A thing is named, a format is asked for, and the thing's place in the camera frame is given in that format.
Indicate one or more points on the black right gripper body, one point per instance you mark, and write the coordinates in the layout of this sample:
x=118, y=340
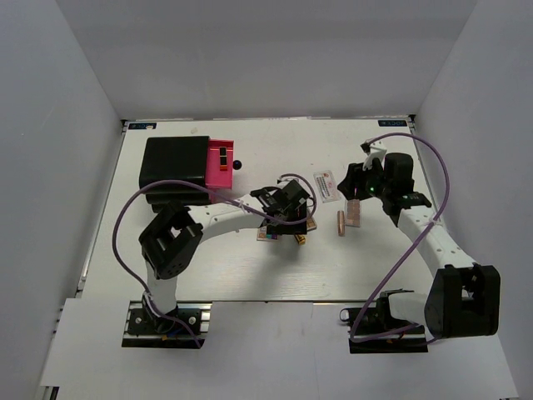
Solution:
x=369, y=183

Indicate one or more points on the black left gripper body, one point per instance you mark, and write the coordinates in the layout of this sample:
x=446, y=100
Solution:
x=298, y=228

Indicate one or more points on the clear false eyelash box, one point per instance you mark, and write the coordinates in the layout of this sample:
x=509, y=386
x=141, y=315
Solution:
x=327, y=187

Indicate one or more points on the rose gold lipstick tube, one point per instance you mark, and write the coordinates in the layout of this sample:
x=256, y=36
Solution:
x=341, y=227

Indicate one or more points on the mirrored pink eyeshadow palette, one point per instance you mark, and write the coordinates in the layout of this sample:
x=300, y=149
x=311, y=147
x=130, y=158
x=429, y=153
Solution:
x=353, y=213

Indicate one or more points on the pink black makeup drawer organizer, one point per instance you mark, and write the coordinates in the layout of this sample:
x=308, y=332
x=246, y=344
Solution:
x=202, y=160

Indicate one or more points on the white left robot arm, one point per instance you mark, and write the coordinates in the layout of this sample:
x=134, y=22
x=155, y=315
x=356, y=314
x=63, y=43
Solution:
x=169, y=242

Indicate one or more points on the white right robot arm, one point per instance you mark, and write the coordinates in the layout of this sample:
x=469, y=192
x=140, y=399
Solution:
x=464, y=298

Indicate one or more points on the long brown eyeshadow palette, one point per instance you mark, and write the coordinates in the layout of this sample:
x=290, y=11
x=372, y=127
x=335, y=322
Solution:
x=310, y=222

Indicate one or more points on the colourful glitter eyeshadow palette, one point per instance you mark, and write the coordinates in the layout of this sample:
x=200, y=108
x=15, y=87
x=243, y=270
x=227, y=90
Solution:
x=264, y=236

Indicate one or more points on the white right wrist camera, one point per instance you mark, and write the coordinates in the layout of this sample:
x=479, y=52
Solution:
x=373, y=150

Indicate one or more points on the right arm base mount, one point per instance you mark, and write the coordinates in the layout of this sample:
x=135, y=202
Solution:
x=373, y=336

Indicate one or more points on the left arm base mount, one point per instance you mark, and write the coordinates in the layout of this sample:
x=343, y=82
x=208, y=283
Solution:
x=142, y=332

